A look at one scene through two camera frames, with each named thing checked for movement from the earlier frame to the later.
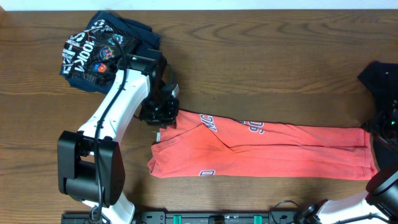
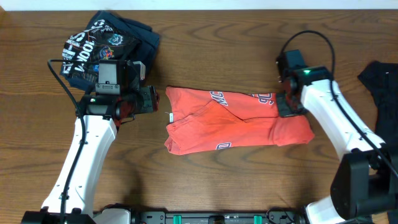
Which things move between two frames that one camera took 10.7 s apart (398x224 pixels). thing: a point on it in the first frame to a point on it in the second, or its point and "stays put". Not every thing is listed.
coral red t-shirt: (200, 145) to (199, 121)
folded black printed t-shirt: (90, 57) stays put
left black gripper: (168, 118) to (150, 104)
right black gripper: (376, 124) to (284, 111)
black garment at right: (382, 79) stays put
